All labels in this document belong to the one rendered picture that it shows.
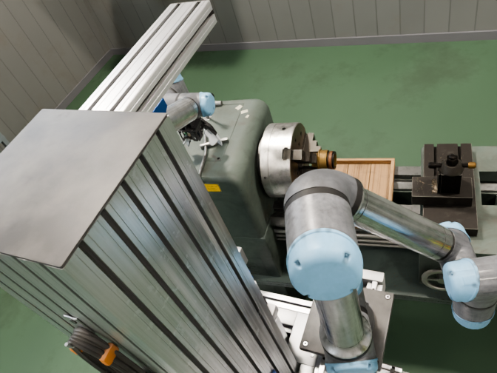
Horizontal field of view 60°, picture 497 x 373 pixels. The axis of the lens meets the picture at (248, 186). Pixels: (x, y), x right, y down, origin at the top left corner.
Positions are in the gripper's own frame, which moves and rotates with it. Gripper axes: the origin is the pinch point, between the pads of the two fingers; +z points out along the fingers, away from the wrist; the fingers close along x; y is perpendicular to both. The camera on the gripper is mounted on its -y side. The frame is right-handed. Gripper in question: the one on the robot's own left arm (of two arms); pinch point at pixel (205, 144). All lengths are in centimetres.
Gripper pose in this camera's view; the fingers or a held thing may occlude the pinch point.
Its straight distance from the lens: 172.0
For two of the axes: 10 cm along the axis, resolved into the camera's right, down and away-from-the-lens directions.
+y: -2.5, 7.6, -6.0
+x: 9.3, 0.2, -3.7
